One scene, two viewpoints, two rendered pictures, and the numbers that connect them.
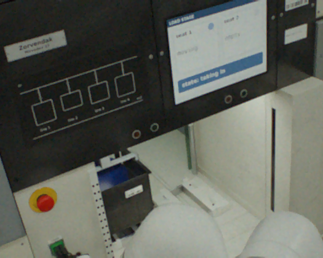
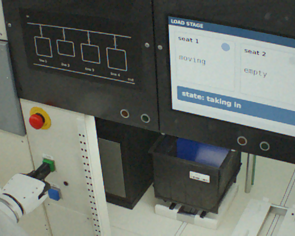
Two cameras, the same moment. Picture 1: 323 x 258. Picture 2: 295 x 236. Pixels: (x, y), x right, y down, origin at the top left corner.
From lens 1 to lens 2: 0.96 m
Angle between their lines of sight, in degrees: 44
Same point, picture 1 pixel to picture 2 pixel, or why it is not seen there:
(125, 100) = (116, 74)
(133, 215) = (194, 198)
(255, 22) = (290, 72)
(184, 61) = (186, 69)
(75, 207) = (65, 142)
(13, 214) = (14, 113)
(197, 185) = (294, 219)
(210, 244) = not seen: outside the picture
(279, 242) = not seen: outside the picture
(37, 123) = (37, 53)
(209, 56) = (220, 80)
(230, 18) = (253, 50)
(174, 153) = not seen: outside the picture
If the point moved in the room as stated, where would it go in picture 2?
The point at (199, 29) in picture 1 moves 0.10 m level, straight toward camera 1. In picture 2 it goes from (208, 42) to (164, 57)
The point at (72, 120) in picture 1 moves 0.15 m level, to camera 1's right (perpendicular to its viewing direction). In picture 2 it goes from (65, 66) to (103, 90)
